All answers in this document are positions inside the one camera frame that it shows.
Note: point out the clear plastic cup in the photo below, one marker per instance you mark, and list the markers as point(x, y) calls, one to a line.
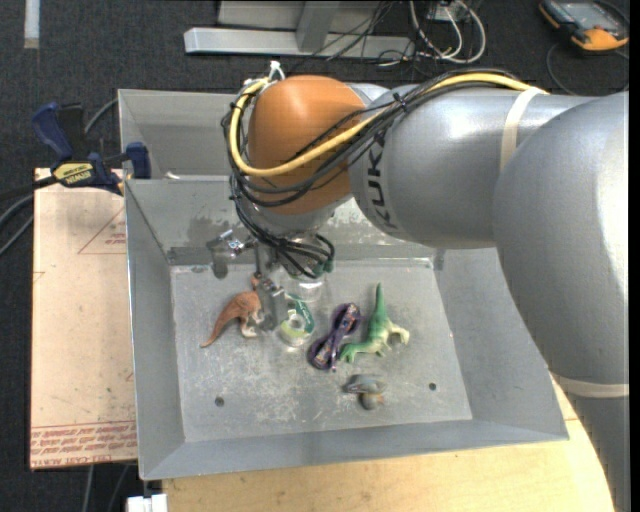
point(311, 289)

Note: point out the brown cardboard board red print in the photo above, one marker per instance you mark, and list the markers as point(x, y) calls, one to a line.
point(80, 325)

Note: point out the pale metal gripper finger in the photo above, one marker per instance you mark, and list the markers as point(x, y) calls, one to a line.
point(266, 305)
point(280, 310)

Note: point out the green toy dinosaur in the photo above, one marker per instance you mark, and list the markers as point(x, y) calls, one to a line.
point(376, 330)

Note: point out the brown toy dinosaur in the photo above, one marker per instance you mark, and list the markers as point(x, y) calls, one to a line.
point(235, 312)

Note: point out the grey metal bin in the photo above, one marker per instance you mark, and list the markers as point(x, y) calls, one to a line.
point(280, 400)

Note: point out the purple sunglasses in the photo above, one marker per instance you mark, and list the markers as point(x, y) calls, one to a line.
point(334, 340)

